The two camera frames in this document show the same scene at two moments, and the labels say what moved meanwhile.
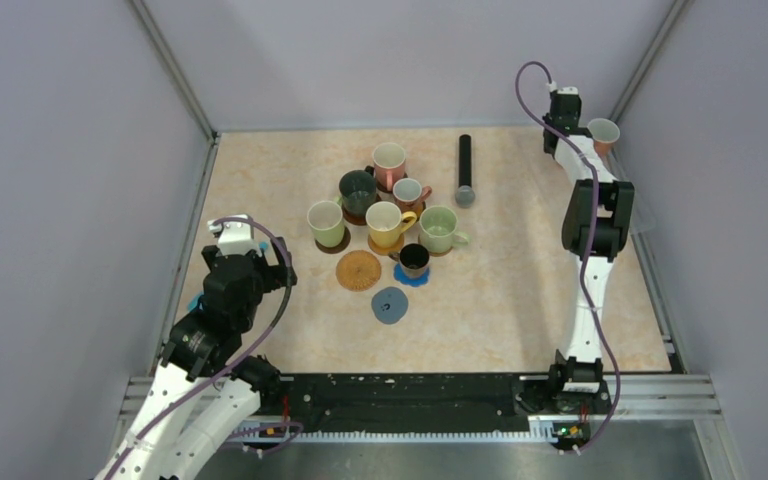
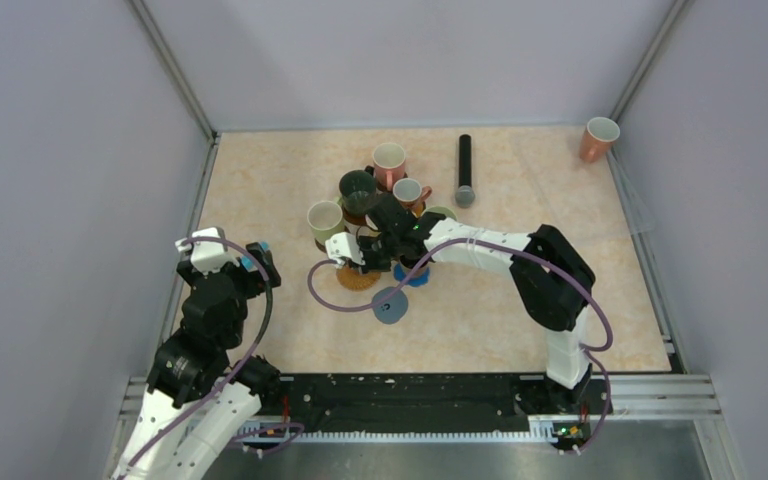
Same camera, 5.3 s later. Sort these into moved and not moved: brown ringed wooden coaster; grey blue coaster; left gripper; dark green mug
Moved: left gripper
Not moved: grey blue coaster; dark green mug; brown ringed wooden coaster
